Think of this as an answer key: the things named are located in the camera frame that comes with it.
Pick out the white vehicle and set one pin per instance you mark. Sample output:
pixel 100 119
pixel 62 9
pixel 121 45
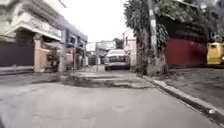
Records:
pixel 116 59

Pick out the distant buildings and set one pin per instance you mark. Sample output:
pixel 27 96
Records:
pixel 100 50

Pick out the grey concrete road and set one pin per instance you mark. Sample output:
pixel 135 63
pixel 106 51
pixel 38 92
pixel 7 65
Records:
pixel 93 106

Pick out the tree with hanging foliage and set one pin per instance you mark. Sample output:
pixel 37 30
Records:
pixel 141 23

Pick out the grey pole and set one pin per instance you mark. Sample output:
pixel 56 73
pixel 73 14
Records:
pixel 62 53

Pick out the raised concrete sidewalk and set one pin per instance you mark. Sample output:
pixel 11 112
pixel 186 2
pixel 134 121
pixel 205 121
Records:
pixel 193 85

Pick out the building with brown gate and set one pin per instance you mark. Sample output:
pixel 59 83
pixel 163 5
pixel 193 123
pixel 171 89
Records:
pixel 30 36

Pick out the yellow vehicle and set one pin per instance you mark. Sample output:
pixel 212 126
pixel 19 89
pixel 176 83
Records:
pixel 215 52

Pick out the red wall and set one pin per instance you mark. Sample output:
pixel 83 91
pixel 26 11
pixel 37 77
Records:
pixel 185 52

